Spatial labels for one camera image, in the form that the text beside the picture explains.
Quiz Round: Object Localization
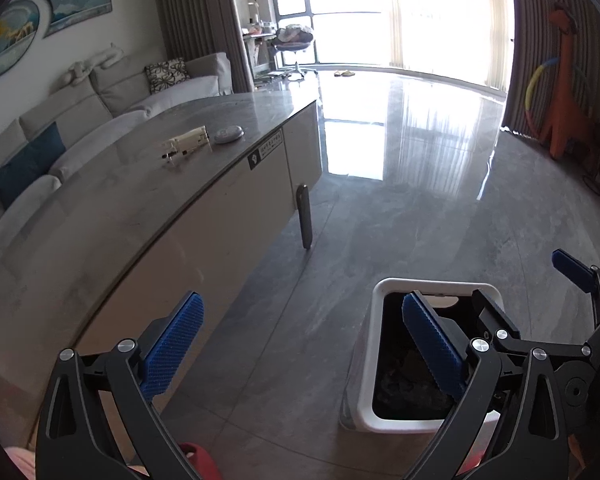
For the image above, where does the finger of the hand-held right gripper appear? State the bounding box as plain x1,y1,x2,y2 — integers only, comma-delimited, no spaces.
551,249,600,332
471,287,596,362

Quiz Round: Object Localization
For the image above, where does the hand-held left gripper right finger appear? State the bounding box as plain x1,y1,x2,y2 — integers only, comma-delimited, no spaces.
402,291,568,480

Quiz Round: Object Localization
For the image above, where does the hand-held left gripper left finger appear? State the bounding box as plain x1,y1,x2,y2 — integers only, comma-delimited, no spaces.
35,290,206,480

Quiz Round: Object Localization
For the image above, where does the white rectangular trash bin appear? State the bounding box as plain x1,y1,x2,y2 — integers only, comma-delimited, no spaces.
339,277,506,433

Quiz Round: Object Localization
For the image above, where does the red slipper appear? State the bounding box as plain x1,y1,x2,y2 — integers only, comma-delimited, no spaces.
177,441,221,480

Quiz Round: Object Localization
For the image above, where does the grey marble table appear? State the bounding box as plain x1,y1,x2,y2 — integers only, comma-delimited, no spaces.
0,91,323,456

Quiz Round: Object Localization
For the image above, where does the orange giraffe toy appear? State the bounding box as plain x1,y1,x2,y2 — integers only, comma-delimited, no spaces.
537,2,600,161

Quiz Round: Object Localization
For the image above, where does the black table leg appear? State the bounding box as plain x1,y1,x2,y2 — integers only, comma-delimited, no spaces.
296,184,315,251

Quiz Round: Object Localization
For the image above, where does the colourful hula hoop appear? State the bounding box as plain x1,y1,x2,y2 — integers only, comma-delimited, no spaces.
524,57,561,138

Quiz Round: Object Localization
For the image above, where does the white plastic tape dispenser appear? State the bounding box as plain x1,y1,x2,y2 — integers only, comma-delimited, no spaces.
161,127,212,166

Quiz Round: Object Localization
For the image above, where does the black table sticker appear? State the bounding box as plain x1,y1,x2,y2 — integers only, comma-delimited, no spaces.
248,135,283,171

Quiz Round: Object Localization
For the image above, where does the round pastel case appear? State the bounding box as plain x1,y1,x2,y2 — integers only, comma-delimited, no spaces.
214,125,245,145

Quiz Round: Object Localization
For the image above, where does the teal cushion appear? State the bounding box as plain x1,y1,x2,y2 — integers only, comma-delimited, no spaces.
0,121,67,209

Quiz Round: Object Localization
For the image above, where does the grey pleated curtain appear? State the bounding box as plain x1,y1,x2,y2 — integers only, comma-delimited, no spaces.
500,0,600,136
150,0,256,93

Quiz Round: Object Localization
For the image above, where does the grey fabric sofa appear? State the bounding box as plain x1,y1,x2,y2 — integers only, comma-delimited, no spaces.
0,51,233,261

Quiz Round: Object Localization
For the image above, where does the black white floral cushion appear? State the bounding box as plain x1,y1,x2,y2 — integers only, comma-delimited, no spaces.
145,57,192,95

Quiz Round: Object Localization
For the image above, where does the white sheer curtain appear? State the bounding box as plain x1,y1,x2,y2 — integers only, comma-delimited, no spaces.
380,0,511,93

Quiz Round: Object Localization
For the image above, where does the grey plush toy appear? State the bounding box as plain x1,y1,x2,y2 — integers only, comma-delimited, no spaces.
62,44,126,86

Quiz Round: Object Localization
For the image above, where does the white side desk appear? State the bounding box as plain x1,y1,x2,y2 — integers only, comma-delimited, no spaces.
240,2,281,78

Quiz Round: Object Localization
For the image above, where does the large balcony window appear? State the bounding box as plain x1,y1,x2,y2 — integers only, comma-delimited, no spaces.
267,0,511,96

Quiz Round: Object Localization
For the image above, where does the swivel chair with clothes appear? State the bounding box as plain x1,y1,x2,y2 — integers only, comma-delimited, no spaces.
271,24,317,81

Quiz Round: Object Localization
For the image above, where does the round deer wall picture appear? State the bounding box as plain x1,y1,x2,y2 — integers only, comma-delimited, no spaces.
0,0,41,81

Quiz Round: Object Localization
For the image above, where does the curved landscape wall panel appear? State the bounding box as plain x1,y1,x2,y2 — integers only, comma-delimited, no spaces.
42,0,112,37

